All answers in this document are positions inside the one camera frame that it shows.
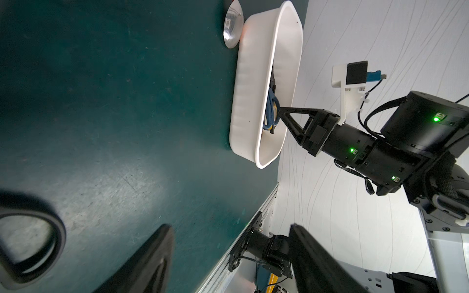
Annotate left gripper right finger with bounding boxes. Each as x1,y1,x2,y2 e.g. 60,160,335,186
288,224,366,293

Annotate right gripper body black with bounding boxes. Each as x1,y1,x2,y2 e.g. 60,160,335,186
299,109,426,196

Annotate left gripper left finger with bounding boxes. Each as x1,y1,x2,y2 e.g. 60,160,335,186
95,224,174,293

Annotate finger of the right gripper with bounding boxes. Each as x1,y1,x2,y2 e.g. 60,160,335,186
279,107,322,145

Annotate blue handled scissors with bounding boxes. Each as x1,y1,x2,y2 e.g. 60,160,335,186
263,88,280,134

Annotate black handled steel scissors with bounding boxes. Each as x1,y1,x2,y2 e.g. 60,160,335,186
1,189,67,290

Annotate yellow black handled scissors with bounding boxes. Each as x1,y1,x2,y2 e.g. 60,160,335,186
265,70,278,134

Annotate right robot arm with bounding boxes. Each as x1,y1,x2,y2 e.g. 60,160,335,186
278,91,469,233

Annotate white storage box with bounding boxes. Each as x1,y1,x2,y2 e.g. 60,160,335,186
229,1,303,169

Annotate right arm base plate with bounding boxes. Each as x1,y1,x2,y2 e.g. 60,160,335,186
228,211,293,278

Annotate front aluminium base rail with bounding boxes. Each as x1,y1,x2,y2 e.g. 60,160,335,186
196,186,278,293

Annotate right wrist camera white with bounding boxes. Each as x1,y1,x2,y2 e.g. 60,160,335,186
331,61,387,125

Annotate metal spoon white handle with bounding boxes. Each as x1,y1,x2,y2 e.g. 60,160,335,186
223,0,244,49

